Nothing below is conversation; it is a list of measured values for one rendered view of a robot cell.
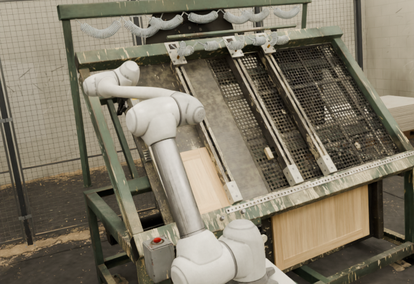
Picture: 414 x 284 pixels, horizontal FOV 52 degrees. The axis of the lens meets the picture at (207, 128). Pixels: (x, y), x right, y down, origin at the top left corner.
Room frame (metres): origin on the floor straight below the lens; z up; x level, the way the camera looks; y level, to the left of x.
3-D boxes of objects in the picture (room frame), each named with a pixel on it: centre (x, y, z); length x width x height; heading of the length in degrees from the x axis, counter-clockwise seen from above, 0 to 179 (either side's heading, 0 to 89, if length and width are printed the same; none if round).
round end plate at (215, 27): (3.48, 0.03, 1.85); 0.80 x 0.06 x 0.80; 117
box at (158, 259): (1.92, 0.30, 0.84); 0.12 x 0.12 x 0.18; 27
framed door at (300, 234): (2.89, -0.77, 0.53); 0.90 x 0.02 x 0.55; 117
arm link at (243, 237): (1.58, -0.09, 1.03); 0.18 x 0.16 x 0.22; 124
